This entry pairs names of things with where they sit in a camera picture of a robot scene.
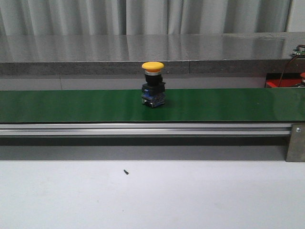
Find yellow mushroom push button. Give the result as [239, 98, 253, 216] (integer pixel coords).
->
[141, 62, 165, 108]

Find green conveyor belt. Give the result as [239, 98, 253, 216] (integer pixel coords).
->
[0, 88, 305, 123]

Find red plastic tray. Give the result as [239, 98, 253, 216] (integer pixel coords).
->
[265, 73, 304, 88]

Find grey stone counter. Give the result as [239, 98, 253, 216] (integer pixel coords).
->
[0, 32, 305, 75]

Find small green circuit board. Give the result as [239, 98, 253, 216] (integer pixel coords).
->
[291, 45, 305, 57]

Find grey white curtain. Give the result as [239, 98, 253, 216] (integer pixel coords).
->
[0, 0, 291, 35]

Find aluminium conveyor side rail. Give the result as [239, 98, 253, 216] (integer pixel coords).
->
[0, 123, 292, 136]

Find metal conveyor support bracket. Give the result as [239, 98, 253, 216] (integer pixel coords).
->
[286, 124, 305, 162]

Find red black wire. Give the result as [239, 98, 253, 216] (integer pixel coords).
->
[278, 44, 305, 89]

